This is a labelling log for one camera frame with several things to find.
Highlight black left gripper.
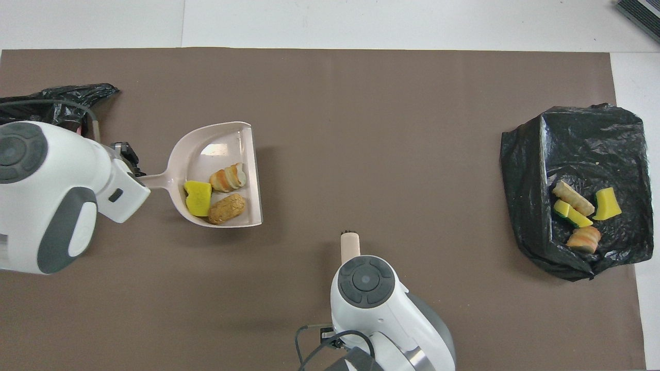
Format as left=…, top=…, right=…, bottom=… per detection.
left=111, top=142, right=146, bottom=177

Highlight beige plastic dustpan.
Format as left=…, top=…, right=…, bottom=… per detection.
left=138, top=122, right=263, bottom=228

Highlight orange striped bread piece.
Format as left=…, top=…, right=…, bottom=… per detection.
left=566, top=226, right=602, bottom=254
left=209, top=163, right=248, bottom=193

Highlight brown fried bread roll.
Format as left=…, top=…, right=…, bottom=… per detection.
left=208, top=193, right=246, bottom=225

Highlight beige hand brush black bristles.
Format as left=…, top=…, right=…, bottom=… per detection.
left=340, top=230, right=361, bottom=263

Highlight pale crusty bread piece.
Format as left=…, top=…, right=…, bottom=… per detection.
left=552, top=180, right=596, bottom=217

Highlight yellow wedge sponge piece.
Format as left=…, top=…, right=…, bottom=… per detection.
left=553, top=199, right=594, bottom=229

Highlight yellow notched sponge piece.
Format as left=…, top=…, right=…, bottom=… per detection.
left=592, top=187, right=623, bottom=222

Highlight pink bin with black bag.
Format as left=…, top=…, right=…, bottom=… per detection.
left=0, top=83, right=120, bottom=137

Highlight bin lined with black bag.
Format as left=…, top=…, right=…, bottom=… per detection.
left=500, top=103, right=654, bottom=282

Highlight brown paper table mat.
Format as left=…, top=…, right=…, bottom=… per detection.
left=0, top=47, right=648, bottom=371

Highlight dark grey ribbed object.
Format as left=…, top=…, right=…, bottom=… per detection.
left=616, top=0, right=660, bottom=44

